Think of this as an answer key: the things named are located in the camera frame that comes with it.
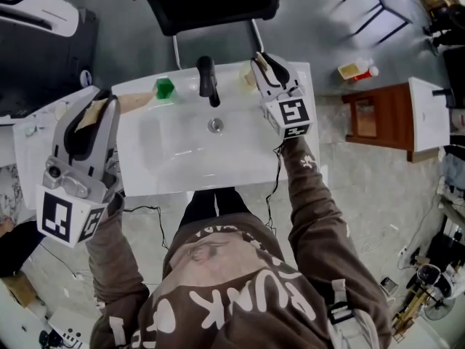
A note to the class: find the white bottle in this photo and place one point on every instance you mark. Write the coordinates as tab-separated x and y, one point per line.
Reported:
365	64

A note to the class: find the small grey floor bin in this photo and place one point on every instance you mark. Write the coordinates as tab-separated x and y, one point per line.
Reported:
388	285

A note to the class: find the yellow box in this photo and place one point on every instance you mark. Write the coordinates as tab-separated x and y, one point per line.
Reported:
348	70

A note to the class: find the black faucet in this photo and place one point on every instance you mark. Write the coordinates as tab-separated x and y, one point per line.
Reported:
207	82
445	95

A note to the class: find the white and black robot device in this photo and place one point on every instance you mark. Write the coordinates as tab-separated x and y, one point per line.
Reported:
432	276

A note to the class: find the white and black appliance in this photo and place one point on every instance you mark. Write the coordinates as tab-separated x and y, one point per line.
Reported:
43	49

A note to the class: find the green cube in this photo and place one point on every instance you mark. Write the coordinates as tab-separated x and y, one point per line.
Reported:
164	88

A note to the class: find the person's right forearm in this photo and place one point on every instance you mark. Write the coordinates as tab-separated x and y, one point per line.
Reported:
312	195

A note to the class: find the small greenish glass object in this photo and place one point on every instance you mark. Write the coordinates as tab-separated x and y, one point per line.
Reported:
31	130

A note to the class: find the orange bottle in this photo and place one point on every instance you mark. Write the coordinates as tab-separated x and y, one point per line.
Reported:
367	74

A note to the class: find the person's left forearm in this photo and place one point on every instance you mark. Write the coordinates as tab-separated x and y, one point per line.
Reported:
112	260

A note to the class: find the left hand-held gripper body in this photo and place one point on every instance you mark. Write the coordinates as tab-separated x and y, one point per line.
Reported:
58	213

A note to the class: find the black office chair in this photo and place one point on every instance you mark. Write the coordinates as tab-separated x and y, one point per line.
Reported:
210	2

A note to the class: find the black round bin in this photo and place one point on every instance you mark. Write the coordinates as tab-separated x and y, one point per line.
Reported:
457	13

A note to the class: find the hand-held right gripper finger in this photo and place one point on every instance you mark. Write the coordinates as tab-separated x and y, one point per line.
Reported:
263	82
285	73

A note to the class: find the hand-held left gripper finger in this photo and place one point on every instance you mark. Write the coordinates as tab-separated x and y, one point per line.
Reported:
60	133
109	136

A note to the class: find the clear eyeglasses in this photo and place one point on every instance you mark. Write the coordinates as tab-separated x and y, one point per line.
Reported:
62	109

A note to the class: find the brown wooden cabinet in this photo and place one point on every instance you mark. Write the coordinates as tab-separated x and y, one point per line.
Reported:
392	122

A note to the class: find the metal sink drain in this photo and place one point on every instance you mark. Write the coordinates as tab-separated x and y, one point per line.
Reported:
215	125

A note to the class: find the person's brown printed sweatshirt torso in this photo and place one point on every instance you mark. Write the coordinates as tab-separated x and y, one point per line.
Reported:
236	285

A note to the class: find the white plastic bag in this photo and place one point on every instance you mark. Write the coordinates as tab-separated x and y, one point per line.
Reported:
458	120

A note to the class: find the black standing fan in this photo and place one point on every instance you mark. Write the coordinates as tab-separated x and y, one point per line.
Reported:
441	309

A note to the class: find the person's black-trousered legs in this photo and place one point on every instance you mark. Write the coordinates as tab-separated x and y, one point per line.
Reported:
225	204

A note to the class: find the white ceramic basin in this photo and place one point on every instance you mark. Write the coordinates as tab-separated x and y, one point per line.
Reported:
428	115
32	165
181	158

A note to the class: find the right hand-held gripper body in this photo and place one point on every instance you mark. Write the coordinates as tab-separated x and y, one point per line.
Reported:
290	111

